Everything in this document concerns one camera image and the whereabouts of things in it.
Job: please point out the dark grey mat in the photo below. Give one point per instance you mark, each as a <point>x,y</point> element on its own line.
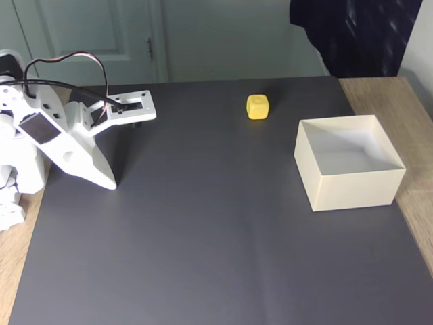
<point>203,220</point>

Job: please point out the dark hanging cloth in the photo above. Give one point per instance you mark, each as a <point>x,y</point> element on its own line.
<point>358,37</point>

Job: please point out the yellow cube block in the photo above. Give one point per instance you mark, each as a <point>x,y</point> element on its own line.
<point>257,107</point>

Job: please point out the white open box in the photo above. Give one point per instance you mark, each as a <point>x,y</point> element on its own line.
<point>355,193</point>

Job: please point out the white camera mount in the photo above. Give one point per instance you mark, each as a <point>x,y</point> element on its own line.
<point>149,111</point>

